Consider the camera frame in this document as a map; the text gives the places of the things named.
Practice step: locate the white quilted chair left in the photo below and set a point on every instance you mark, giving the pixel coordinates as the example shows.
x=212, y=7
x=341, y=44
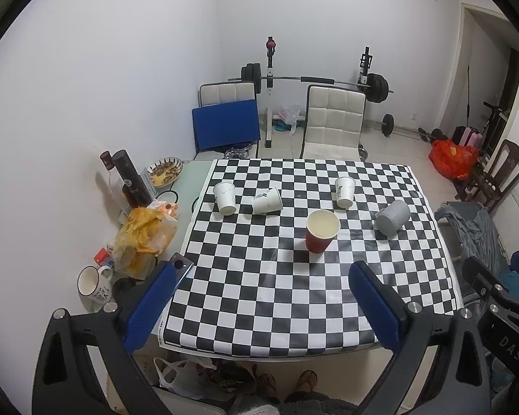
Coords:
x=219, y=93

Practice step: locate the barbell with black plates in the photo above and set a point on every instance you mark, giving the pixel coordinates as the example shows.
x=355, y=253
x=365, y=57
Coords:
x=376, y=89

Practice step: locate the white paper cup far left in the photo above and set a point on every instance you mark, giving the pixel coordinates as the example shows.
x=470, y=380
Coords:
x=225, y=198

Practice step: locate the white paper cup lying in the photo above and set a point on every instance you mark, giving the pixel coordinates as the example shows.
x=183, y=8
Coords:
x=267, y=202

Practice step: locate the grey plastic cup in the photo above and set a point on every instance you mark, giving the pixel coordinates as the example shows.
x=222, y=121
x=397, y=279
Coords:
x=391, y=219

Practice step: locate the dark bottle box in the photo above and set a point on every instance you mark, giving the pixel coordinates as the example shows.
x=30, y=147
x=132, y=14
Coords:
x=125, y=183

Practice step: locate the small barbell on floor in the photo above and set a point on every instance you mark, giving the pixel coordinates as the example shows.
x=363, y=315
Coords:
x=388, y=127

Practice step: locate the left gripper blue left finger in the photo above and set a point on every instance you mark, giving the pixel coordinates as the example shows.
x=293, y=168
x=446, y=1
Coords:
x=144, y=304

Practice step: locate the person's sandaled foot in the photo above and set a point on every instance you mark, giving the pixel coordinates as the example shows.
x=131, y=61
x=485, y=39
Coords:
x=307, y=382

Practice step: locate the grey clothes pile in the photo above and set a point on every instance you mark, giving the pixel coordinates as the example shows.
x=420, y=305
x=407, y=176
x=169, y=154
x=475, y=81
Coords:
x=476, y=233

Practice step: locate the dark wooden chair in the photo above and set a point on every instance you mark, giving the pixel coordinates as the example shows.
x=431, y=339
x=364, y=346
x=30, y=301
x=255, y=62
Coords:
x=495, y=183

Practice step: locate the teal blanket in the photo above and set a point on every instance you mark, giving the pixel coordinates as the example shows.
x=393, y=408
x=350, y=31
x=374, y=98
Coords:
x=517, y=282

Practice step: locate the patterned snack plate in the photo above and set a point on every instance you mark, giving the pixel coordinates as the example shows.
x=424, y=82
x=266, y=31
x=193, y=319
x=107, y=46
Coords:
x=165, y=171

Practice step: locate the smartphone on table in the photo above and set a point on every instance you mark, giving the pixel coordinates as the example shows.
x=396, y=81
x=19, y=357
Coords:
x=182, y=266

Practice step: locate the white quilted chair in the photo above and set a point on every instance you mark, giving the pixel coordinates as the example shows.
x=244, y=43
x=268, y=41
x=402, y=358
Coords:
x=334, y=121
x=219, y=93

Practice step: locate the red orange plastic bag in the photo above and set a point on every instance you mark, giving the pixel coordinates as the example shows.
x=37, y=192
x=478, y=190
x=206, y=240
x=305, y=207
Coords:
x=453, y=161

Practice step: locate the white paper cup centre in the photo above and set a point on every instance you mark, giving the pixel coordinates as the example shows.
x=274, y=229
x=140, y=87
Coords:
x=345, y=187

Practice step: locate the orange snack packet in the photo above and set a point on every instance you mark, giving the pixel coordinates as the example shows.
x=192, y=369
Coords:
x=167, y=208

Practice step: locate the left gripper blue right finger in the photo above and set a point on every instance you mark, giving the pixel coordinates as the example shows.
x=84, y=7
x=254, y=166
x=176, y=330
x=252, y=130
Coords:
x=381, y=305

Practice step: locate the white ceramic mug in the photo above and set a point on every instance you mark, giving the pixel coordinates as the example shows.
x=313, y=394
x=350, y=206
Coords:
x=95, y=283

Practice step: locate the white quilted chair centre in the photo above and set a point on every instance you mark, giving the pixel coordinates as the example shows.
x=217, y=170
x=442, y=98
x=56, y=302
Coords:
x=334, y=121

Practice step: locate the white plastic bag under table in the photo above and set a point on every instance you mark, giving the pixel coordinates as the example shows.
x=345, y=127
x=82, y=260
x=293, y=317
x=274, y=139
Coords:
x=186, y=378

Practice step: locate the red ribbed paper cup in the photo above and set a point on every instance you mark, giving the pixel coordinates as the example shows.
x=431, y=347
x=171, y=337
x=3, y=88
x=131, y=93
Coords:
x=322, y=228

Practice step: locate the pink suitcase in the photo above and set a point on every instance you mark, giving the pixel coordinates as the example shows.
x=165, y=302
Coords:
x=465, y=136

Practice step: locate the black white checkered tablecloth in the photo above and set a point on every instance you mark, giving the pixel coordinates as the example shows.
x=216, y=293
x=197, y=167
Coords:
x=257, y=292

